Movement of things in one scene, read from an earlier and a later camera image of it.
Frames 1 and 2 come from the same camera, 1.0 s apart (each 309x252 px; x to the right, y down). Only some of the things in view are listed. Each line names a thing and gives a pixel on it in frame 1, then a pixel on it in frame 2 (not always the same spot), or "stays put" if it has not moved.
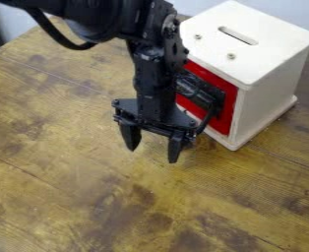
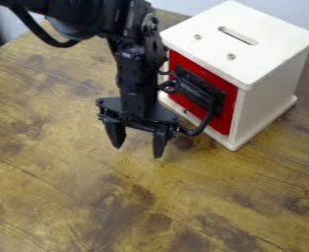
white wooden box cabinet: [246, 52] stays put
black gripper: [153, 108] to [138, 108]
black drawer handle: [202, 92] stays put
